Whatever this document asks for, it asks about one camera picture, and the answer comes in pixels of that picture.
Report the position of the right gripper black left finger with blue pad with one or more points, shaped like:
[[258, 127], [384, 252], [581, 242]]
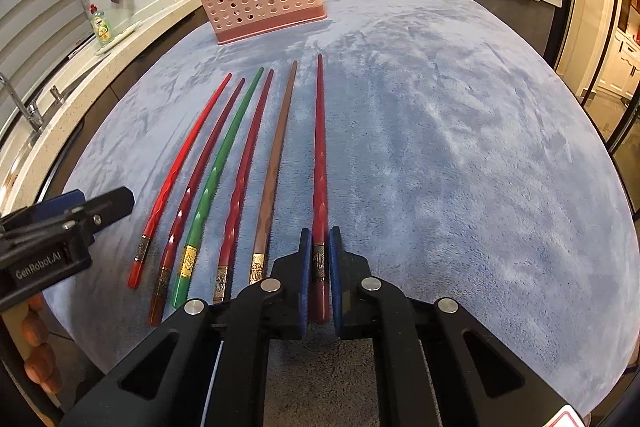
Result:
[[275, 308]]

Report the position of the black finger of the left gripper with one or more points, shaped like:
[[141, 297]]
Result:
[[68, 212]]

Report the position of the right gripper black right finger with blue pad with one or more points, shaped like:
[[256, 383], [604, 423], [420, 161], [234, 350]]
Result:
[[366, 307]]

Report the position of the brown wooden chopstick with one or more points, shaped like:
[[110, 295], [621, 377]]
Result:
[[258, 263]]

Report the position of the dark red twisted chopstick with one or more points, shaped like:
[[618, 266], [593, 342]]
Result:
[[232, 226]]

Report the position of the bright red chopstick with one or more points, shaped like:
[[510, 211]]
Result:
[[159, 204]]

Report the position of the maroon chopstick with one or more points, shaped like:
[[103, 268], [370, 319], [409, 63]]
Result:
[[159, 293]]

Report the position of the green twisted chopstick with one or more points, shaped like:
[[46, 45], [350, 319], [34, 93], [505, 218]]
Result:
[[195, 235]]

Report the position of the person's left hand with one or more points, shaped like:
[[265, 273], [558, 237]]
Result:
[[40, 366]]

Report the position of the chrome sink faucet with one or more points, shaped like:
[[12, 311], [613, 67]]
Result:
[[31, 112]]

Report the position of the green dish soap bottle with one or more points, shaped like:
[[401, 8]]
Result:
[[101, 27]]

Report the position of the blue-grey plush table mat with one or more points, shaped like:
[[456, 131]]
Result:
[[459, 165]]

